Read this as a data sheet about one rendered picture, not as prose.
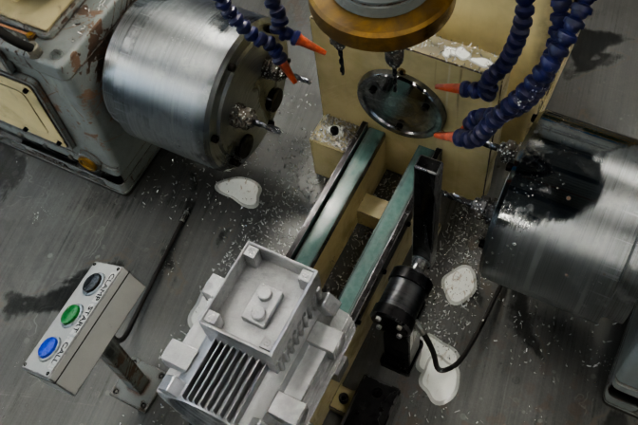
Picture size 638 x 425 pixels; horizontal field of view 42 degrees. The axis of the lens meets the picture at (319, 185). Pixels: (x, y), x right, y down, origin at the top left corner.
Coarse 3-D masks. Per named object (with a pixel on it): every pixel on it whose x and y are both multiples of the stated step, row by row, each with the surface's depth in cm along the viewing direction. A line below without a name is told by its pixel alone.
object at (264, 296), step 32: (256, 256) 102; (224, 288) 100; (256, 288) 101; (288, 288) 102; (320, 288) 104; (224, 320) 101; (256, 320) 98; (288, 320) 97; (256, 352) 96; (288, 352) 101
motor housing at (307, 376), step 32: (320, 320) 105; (224, 352) 100; (320, 352) 103; (192, 384) 99; (224, 384) 98; (256, 384) 98; (288, 384) 101; (320, 384) 104; (192, 416) 110; (224, 416) 97; (256, 416) 98
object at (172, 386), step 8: (328, 296) 104; (320, 304) 103; (328, 304) 103; (336, 304) 104; (328, 312) 103; (336, 312) 104; (168, 376) 101; (176, 376) 100; (160, 384) 101; (168, 384) 99; (176, 384) 100; (184, 384) 100; (168, 392) 99; (176, 392) 100; (256, 424) 96; (264, 424) 96
